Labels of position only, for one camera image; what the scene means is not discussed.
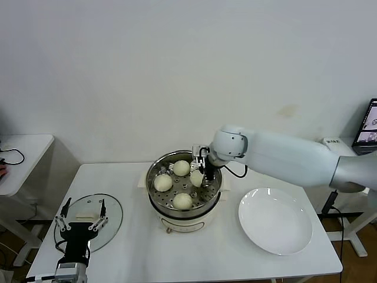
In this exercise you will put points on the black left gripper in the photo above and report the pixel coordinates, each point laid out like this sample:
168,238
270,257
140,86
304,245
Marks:
78,238

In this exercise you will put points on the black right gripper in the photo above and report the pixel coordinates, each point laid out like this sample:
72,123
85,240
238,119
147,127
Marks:
209,171

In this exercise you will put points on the glass pot lid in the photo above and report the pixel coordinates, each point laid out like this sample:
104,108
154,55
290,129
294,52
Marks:
85,216

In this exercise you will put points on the white steamed baozi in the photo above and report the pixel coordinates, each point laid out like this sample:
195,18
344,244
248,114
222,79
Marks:
195,179
162,182
181,168
182,201

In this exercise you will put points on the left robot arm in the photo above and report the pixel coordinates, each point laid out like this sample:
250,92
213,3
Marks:
83,272

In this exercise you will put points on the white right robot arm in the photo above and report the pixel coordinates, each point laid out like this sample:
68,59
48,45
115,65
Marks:
279,153

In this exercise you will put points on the perforated steel steamer basket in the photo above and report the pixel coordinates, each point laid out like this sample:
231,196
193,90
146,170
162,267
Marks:
165,200

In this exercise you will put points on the person's hand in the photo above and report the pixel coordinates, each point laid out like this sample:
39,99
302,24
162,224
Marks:
2,171

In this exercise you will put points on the white round plate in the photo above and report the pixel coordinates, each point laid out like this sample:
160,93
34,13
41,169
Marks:
274,221

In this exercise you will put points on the small table label sticker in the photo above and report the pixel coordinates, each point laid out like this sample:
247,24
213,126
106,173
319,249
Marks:
332,141

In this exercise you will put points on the white laptop side table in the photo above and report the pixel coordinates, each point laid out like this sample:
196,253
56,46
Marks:
343,143

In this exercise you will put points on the dark open laptop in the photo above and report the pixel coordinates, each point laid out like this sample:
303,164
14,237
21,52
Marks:
369,126

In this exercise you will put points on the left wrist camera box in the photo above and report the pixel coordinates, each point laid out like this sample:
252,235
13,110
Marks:
67,271

